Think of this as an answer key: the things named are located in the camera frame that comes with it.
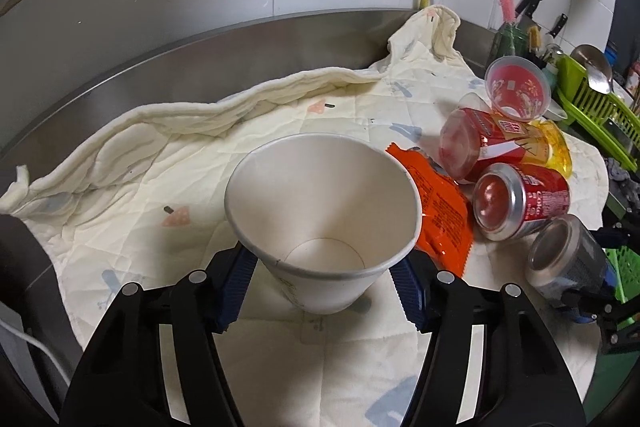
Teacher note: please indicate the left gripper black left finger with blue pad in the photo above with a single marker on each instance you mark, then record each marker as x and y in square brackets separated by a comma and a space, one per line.
[152, 361]

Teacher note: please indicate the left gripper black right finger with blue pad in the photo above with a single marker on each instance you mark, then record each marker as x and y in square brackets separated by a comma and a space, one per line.
[524, 380]

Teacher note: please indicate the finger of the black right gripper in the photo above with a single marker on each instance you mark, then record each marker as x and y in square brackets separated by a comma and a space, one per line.
[618, 322]

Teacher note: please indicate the silver blue drink can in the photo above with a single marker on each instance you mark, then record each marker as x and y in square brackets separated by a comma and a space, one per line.
[565, 257]

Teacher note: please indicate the red cola can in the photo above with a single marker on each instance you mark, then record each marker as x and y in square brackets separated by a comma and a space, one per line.
[512, 201]

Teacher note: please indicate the orange snack packet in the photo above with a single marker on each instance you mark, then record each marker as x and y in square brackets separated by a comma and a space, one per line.
[446, 228]

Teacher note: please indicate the white paper cup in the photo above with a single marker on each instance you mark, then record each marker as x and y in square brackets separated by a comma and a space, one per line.
[326, 214]

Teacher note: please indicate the green mesh trash basket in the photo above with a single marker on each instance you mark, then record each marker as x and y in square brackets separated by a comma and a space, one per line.
[626, 263]

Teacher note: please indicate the grey dish rag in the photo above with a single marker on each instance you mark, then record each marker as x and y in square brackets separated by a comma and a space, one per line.
[616, 173]

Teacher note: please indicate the yellow plastic pouch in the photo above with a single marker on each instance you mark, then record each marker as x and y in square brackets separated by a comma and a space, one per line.
[558, 156]

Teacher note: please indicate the green dish rack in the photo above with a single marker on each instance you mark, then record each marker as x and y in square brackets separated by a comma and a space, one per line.
[604, 116]

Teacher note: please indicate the gold red drink bottle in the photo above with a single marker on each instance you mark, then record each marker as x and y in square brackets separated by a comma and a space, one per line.
[471, 140]

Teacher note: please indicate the red instant noodle cup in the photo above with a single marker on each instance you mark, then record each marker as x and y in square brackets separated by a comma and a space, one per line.
[517, 88]

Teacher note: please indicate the steel bowl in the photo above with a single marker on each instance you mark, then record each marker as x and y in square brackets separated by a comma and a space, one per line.
[599, 72]

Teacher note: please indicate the green utensil holder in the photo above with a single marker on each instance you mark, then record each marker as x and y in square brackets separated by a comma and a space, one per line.
[508, 40]

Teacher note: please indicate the black handled knife right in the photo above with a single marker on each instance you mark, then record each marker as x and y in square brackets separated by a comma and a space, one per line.
[558, 26]

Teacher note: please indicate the black handled cleaver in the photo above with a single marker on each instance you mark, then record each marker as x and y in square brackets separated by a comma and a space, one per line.
[525, 13]

